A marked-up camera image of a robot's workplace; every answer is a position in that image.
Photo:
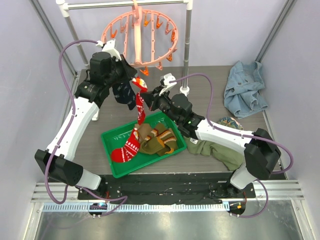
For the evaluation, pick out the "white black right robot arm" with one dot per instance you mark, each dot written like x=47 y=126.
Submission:
x=257 y=147

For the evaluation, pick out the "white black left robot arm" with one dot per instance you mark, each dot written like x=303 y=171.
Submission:
x=56 y=161

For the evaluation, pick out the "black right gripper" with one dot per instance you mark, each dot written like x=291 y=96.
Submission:
x=154 y=99

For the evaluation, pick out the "navy blue sock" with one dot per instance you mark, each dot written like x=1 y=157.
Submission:
x=131 y=97
x=119 y=92

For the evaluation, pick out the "light blue denim shirt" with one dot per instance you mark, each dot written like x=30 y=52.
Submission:
x=241 y=94

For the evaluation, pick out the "red christmas sock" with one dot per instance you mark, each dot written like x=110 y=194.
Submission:
x=129 y=150
x=141 y=84

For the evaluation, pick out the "pink round clip hanger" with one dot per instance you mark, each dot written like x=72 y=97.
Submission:
x=146 y=37

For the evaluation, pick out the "olive green t-shirt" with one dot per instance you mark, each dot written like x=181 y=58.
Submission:
x=230 y=158

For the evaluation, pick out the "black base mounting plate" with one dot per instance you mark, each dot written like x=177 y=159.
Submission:
x=173 y=188

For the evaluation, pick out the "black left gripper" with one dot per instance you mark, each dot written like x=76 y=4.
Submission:
x=129 y=72

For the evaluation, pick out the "green plastic tray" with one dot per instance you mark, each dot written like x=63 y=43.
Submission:
x=116 y=138

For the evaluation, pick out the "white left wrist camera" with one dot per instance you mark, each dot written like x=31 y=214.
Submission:
x=110 y=48

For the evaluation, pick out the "white metal clothes rack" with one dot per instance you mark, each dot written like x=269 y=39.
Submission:
x=64 y=8

